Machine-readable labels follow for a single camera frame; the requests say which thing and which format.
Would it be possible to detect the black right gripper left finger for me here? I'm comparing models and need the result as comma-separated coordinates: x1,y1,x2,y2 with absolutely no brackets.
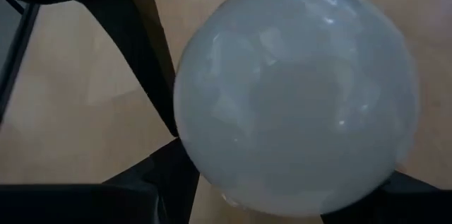
0,137,201,224

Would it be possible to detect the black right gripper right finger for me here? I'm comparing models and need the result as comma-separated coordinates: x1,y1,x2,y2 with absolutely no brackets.
320,170,452,224

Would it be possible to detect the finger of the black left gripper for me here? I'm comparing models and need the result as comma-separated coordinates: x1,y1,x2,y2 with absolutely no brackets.
70,0,180,137

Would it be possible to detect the white globe lightbulb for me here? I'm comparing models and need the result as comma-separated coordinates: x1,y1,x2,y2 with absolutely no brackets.
172,0,420,218

